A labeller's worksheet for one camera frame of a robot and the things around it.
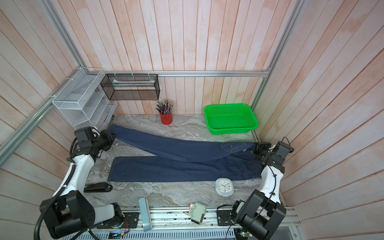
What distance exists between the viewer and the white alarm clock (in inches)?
32.0

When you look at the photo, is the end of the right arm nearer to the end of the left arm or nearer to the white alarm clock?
the white alarm clock

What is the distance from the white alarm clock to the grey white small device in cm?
12

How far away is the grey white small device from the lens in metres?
0.71

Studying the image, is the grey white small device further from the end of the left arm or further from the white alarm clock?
the end of the left arm
